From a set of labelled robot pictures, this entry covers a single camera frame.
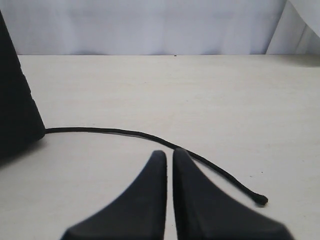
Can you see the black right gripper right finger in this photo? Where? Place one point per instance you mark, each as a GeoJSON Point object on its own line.
{"type": "Point", "coordinates": [204, 212]}

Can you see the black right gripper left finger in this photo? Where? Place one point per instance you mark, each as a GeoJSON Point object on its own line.
{"type": "Point", "coordinates": [139, 213]}

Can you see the black plastic carrying case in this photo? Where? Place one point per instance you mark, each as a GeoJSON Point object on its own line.
{"type": "Point", "coordinates": [21, 124]}

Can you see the white backdrop curtain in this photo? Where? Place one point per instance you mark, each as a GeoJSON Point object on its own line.
{"type": "Point", "coordinates": [163, 27]}

